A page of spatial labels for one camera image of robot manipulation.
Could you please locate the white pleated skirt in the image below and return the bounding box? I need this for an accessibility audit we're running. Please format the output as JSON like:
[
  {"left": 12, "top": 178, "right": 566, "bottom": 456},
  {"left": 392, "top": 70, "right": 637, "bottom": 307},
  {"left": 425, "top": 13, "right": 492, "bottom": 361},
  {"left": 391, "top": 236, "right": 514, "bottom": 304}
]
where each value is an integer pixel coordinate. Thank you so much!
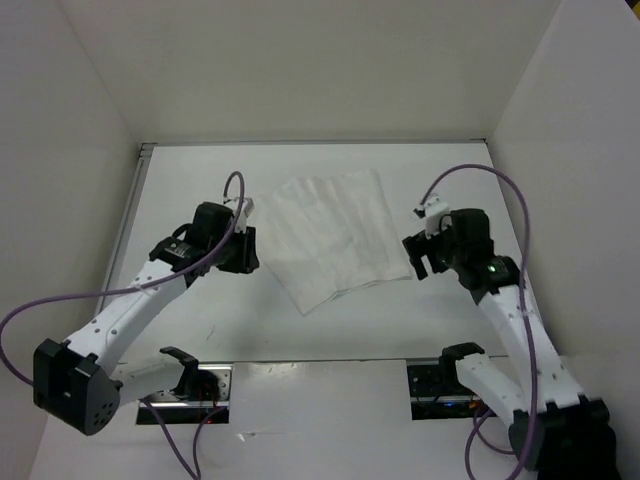
[{"left": 254, "top": 169, "right": 412, "bottom": 315}]

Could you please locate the black cloth pile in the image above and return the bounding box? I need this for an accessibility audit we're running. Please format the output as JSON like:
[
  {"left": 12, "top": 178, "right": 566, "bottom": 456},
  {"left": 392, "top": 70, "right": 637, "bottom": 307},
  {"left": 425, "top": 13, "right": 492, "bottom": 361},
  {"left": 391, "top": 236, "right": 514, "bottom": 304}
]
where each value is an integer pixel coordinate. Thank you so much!
[{"left": 575, "top": 422, "right": 621, "bottom": 480}]

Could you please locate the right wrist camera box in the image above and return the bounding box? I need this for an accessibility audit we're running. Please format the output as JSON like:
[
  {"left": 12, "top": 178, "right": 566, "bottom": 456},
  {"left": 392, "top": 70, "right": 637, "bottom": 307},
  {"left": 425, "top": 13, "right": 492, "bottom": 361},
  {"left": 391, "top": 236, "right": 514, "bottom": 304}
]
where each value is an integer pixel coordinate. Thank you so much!
[{"left": 413, "top": 194, "right": 451, "bottom": 238}]

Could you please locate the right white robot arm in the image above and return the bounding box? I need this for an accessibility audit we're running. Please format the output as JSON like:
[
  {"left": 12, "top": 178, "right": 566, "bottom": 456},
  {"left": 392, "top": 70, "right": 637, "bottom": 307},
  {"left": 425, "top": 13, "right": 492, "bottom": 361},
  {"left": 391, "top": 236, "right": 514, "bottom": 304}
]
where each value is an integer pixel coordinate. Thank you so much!
[{"left": 402, "top": 203, "right": 620, "bottom": 479}]

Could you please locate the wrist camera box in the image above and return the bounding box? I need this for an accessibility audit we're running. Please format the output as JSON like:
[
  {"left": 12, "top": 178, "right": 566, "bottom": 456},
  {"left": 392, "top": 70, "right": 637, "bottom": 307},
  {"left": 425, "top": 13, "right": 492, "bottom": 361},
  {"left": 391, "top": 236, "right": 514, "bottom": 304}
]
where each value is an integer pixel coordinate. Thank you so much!
[
  {"left": 223, "top": 197, "right": 255, "bottom": 233},
  {"left": 413, "top": 194, "right": 451, "bottom": 238}
]

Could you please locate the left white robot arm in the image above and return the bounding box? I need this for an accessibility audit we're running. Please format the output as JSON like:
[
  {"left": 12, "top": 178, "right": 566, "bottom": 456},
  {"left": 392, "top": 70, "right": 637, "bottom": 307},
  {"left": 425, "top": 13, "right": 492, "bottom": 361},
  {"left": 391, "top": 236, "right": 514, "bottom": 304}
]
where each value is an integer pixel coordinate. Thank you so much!
[{"left": 33, "top": 198, "right": 259, "bottom": 436}]

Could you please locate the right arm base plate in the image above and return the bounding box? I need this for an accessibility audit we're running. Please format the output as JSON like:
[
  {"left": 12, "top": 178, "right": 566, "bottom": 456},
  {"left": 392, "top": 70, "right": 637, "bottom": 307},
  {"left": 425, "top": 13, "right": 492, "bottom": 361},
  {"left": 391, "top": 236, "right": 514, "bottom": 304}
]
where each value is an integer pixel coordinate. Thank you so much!
[{"left": 406, "top": 361, "right": 483, "bottom": 421}]

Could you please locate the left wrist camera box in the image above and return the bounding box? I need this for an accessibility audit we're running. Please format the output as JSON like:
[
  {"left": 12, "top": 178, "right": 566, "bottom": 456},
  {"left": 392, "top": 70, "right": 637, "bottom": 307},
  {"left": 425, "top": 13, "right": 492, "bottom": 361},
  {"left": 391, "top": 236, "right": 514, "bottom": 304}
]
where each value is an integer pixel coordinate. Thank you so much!
[{"left": 223, "top": 197, "right": 255, "bottom": 233}]

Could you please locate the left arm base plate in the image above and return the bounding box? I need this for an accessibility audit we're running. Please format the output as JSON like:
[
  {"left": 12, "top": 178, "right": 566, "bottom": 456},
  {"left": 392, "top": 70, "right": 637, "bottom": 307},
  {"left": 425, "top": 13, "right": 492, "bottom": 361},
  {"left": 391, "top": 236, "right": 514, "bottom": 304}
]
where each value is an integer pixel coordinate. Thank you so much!
[{"left": 149, "top": 363, "right": 233, "bottom": 425}]

